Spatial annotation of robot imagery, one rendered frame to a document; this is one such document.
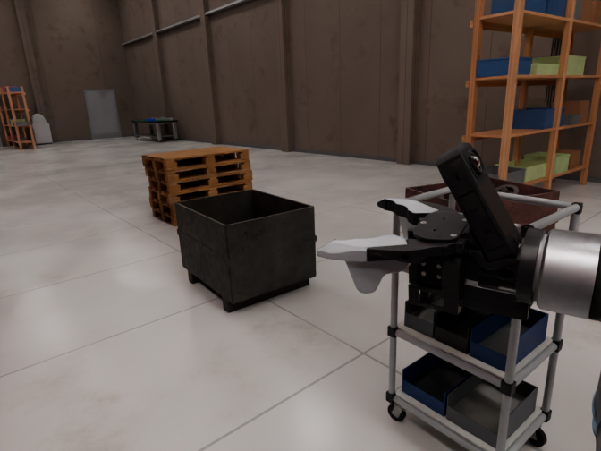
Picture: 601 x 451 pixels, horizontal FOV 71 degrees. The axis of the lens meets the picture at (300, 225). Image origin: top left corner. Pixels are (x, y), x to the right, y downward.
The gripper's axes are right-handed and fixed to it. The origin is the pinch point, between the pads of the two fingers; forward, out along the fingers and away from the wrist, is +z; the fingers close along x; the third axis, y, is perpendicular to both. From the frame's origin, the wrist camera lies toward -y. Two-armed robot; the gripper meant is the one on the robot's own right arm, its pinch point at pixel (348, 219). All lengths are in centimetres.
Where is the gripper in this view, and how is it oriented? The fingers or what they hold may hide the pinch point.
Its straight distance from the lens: 50.0
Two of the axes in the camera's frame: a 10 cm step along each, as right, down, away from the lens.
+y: 1.2, 9.1, 3.9
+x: 5.7, -3.8, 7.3
